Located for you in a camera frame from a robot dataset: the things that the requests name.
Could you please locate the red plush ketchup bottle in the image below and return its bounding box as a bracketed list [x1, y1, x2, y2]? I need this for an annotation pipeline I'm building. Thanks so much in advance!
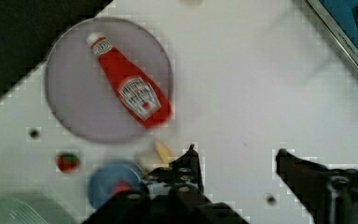
[86, 33, 172, 128]

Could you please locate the blue bowl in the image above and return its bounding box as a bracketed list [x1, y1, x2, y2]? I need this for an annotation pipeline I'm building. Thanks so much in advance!
[87, 160, 144, 209]

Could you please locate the yellow plush peeled banana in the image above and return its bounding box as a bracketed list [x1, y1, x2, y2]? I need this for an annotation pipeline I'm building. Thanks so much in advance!
[135, 140, 177, 175]

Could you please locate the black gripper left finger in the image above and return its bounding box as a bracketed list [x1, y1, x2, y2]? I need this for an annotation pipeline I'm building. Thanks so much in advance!
[83, 147, 248, 224]

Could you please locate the light red toy strawberry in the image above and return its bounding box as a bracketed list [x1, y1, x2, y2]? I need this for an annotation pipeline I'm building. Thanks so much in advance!
[112, 180, 131, 195]

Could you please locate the lavender round plate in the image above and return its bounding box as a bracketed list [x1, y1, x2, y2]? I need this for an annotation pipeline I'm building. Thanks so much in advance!
[45, 17, 173, 143]

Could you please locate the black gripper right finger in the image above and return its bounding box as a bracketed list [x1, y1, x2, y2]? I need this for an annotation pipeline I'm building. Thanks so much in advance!
[275, 148, 358, 224]

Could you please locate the green plate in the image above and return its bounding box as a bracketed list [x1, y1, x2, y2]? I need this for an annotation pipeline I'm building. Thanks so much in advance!
[0, 193, 78, 224]

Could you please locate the dark red toy strawberry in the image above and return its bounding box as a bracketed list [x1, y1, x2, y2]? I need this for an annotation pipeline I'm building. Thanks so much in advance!
[56, 153, 80, 173]

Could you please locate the black toaster oven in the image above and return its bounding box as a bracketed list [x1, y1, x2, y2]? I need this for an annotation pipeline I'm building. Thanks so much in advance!
[303, 0, 358, 70]

